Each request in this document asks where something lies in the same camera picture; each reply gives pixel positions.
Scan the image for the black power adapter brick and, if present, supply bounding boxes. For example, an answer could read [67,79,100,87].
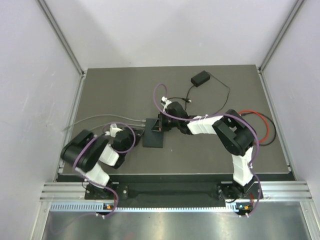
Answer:
[190,70,211,87]

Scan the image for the red ethernet cable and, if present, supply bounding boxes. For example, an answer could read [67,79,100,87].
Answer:
[238,109,270,144]

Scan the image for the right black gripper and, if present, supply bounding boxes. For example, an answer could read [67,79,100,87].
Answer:
[152,111,181,132]

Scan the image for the grey slotted cable duct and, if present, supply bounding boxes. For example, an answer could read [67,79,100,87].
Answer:
[49,202,249,213]

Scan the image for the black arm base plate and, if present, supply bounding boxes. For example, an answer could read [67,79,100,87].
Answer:
[84,174,265,201]

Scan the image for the black network switch box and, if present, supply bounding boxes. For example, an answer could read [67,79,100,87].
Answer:
[142,118,164,149]

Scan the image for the thin black power cord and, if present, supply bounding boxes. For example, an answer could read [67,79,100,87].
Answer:
[162,73,231,113]

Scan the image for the black ethernet cable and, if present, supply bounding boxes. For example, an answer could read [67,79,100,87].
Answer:
[239,111,277,146]

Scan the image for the aluminium frame rail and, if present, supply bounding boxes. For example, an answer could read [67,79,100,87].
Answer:
[40,181,312,202]

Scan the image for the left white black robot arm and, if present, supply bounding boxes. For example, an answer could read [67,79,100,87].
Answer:
[60,122,144,199]

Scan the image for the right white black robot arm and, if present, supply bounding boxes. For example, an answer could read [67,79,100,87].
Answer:
[151,97,258,203]

